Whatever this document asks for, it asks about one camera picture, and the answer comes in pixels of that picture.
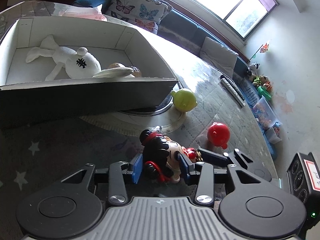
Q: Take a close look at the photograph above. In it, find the red round toy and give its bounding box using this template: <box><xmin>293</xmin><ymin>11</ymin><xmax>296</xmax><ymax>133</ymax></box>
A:
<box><xmin>207</xmin><ymin>122</ymin><xmax>231</xmax><ymax>150</ymax></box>

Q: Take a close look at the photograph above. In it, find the cartoon girl doll figure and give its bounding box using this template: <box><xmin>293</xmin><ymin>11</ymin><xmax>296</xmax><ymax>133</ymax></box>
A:
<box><xmin>139</xmin><ymin>129</ymin><xmax>203</xmax><ymax>184</ymax></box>

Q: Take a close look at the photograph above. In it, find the green round toy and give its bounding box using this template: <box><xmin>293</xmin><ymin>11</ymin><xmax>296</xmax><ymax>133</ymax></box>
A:
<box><xmin>170</xmin><ymin>88</ymin><xmax>197</xmax><ymax>113</ymax></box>

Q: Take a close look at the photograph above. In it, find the tan peanut toy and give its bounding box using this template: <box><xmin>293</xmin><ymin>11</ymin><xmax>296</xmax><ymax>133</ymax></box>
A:
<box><xmin>107</xmin><ymin>62</ymin><xmax>142</xmax><ymax>77</ymax></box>

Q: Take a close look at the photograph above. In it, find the white plush rabbit toy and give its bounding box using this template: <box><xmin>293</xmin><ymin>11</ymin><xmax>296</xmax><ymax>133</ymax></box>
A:
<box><xmin>25</xmin><ymin>34</ymin><xmax>136</xmax><ymax>81</ymax></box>

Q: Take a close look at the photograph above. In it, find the small clear container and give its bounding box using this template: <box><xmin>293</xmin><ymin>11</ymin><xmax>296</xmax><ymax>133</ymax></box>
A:
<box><xmin>265</xmin><ymin>122</ymin><xmax>282</xmax><ymax>145</ymax></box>

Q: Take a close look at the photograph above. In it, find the clear plastic toy bin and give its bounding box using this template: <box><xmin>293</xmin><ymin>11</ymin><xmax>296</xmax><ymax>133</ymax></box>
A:
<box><xmin>252</xmin><ymin>96</ymin><xmax>280</xmax><ymax>131</ymax></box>

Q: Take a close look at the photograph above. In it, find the grey quilted table mat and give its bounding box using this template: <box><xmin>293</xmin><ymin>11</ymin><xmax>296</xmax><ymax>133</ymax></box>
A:
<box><xmin>0</xmin><ymin>0</ymin><xmax>278</xmax><ymax>181</ymax></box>

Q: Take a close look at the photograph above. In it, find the grey remote control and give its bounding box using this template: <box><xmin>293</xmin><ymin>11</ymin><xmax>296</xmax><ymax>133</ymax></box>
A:
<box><xmin>220</xmin><ymin>78</ymin><xmax>245</xmax><ymax>107</ymax></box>

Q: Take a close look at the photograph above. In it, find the green toy basin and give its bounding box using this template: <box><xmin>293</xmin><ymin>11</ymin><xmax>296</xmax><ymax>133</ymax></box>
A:
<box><xmin>257</xmin><ymin>86</ymin><xmax>272</xmax><ymax>101</ymax></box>

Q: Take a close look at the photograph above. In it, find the black remote control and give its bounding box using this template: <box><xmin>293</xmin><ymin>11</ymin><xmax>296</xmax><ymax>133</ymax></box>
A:
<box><xmin>220</xmin><ymin>74</ymin><xmax>245</xmax><ymax>100</ymax></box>

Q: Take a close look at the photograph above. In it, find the stuffed animals pile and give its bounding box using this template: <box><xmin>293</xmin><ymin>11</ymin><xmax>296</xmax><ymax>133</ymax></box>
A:
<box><xmin>247</xmin><ymin>62</ymin><xmax>272</xmax><ymax>92</ymax></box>

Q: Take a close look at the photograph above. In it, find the round black hotplate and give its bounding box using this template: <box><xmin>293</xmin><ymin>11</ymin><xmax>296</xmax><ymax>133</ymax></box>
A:
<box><xmin>120</xmin><ymin>81</ymin><xmax>183</xmax><ymax>116</ymax></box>

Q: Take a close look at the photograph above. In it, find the grey cushion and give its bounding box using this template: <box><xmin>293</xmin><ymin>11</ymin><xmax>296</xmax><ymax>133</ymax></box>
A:
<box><xmin>200</xmin><ymin>37</ymin><xmax>239</xmax><ymax>78</ymax></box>

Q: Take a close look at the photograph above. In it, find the blue sofa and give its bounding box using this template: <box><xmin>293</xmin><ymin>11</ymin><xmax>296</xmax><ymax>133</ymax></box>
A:
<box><xmin>72</xmin><ymin>0</ymin><xmax>278</xmax><ymax>160</ymax></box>

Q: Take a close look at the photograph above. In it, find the paper pinwheel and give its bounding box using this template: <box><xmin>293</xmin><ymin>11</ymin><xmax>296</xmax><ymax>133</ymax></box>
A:
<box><xmin>249</xmin><ymin>43</ymin><xmax>270</xmax><ymax>61</ymax></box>

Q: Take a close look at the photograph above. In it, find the grey cardboard box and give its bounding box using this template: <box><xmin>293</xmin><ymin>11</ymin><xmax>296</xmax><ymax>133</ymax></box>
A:
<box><xmin>1</xmin><ymin>16</ymin><xmax>178</xmax><ymax>123</ymax></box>

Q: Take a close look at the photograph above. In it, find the butterfly print pillow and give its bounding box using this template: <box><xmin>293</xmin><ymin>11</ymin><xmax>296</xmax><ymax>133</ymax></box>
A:
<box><xmin>106</xmin><ymin>0</ymin><xmax>173</xmax><ymax>34</ymax></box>

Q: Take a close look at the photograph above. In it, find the pink plastic bag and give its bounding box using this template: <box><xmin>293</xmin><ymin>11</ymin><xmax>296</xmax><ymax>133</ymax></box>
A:
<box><xmin>58</xmin><ymin>4</ymin><xmax>107</xmax><ymax>22</ymax></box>

